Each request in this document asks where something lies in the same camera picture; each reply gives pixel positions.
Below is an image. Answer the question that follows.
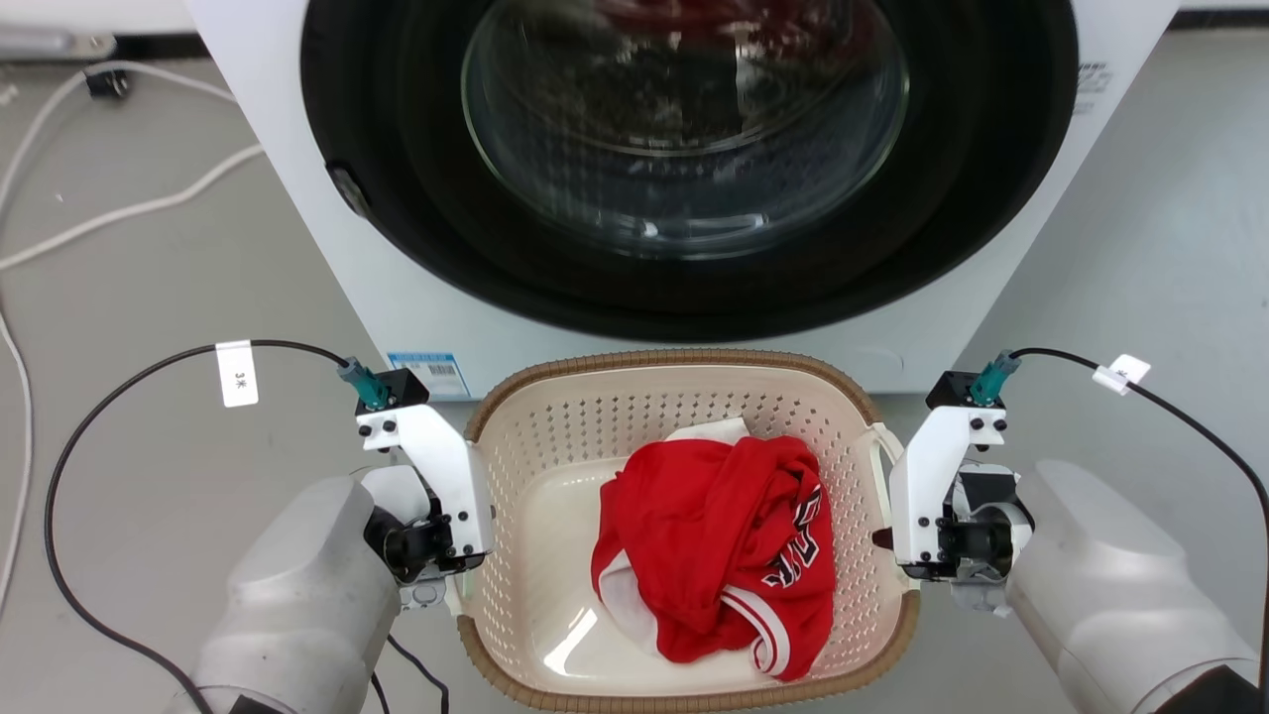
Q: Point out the black right camera cable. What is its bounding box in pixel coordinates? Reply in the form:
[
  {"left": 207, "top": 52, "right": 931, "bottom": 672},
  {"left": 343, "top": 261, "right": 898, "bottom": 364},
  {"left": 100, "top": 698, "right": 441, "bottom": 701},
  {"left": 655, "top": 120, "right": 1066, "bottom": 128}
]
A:
[{"left": 1009, "top": 347, "right": 1269, "bottom": 695}]

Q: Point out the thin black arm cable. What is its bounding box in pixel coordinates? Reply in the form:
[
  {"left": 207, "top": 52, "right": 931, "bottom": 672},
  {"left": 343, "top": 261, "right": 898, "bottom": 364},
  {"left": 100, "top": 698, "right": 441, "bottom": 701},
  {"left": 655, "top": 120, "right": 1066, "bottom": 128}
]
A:
[{"left": 369, "top": 633, "right": 451, "bottom": 714}]

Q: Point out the small printed label sticker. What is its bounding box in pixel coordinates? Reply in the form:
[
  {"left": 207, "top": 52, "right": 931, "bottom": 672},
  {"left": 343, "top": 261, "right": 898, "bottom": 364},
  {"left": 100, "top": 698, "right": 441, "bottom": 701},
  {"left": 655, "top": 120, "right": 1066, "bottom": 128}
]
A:
[{"left": 1073, "top": 61, "right": 1113, "bottom": 116}]

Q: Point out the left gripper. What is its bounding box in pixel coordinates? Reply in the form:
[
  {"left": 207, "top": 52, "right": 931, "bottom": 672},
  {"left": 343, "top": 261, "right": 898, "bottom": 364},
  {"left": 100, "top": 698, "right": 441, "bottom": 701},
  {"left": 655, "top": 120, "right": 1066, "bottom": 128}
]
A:
[{"left": 362, "top": 464, "right": 469, "bottom": 609}]

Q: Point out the grey power strip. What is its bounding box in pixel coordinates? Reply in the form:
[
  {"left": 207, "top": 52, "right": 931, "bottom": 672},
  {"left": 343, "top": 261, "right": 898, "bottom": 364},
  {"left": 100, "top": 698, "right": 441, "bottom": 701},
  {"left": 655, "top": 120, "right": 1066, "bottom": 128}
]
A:
[{"left": 0, "top": 28, "right": 118, "bottom": 62}]

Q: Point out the red sports jersey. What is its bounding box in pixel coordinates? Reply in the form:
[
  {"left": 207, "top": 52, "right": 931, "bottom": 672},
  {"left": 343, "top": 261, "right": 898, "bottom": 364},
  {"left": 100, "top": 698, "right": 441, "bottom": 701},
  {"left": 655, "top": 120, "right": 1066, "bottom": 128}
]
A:
[{"left": 591, "top": 434, "right": 837, "bottom": 683}]

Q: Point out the white washing machine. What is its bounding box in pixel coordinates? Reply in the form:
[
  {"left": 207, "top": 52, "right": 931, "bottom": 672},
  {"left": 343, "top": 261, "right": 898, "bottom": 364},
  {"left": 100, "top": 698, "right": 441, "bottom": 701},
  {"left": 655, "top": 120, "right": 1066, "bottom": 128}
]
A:
[{"left": 183, "top": 0, "right": 1181, "bottom": 403}]

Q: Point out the cream laundry basket brown rim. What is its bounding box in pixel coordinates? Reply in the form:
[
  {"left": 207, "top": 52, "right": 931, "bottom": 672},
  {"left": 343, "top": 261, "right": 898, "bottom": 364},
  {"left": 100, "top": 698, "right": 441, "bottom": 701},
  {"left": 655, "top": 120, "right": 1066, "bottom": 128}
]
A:
[{"left": 454, "top": 348, "right": 921, "bottom": 714}]

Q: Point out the white paper cable tag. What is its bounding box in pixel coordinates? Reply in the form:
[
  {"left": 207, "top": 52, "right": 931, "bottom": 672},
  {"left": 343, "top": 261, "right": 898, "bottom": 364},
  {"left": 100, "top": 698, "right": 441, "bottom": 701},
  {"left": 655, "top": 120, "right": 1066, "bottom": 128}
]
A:
[
  {"left": 215, "top": 340, "right": 260, "bottom": 409},
  {"left": 1093, "top": 354, "right": 1152, "bottom": 397}
]

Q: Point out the black camera cable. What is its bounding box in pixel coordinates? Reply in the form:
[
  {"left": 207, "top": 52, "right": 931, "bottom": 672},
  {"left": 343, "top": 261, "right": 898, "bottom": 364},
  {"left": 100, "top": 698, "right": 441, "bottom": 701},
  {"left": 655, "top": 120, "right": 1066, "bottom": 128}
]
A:
[
  {"left": 1009, "top": 347, "right": 1269, "bottom": 695},
  {"left": 44, "top": 339, "right": 350, "bottom": 714}
]

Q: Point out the white cloth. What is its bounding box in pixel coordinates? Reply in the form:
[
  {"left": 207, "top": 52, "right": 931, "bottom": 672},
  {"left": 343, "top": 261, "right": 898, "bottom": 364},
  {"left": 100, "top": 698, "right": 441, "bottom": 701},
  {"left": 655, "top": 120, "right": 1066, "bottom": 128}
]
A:
[{"left": 666, "top": 416, "right": 751, "bottom": 445}]

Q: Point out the white floor cable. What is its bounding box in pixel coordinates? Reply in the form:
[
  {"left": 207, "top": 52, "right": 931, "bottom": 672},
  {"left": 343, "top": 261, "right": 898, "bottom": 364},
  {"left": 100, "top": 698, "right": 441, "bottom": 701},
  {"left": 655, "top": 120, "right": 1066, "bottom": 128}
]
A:
[
  {"left": 0, "top": 312, "right": 35, "bottom": 621},
  {"left": 0, "top": 144, "right": 266, "bottom": 273},
  {"left": 0, "top": 59, "right": 241, "bottom": 214}
]

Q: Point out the blue white barcode sticker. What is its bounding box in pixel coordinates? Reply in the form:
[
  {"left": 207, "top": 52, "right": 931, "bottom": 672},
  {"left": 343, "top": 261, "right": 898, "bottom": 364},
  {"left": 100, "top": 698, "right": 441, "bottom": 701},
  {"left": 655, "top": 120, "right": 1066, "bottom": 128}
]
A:
[{"left": 387, "top": 351, "right": 473, "bottom": 402}]

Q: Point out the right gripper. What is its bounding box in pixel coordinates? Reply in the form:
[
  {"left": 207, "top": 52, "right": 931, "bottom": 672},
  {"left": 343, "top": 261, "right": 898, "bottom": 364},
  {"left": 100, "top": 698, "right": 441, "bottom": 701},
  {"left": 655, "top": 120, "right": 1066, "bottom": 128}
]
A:
[{"left": 871, "top": 464, "right": 1038, "bottom": 616}]

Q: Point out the black left camera cable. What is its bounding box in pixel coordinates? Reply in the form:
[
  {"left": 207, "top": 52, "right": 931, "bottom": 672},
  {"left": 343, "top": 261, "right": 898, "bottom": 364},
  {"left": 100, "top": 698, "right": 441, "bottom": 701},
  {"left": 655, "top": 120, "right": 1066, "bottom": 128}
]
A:
[{"left": 44, "top": 339, "right": 350, "bottom": 714}]

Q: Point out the black round washing machine door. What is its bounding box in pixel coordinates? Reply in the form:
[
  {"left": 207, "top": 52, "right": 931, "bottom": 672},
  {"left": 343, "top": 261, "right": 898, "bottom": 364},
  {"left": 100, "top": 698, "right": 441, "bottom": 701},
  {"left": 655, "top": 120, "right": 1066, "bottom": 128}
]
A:
[{"left": 299, "top": 0, "right": 1080, "bottom": 344}]

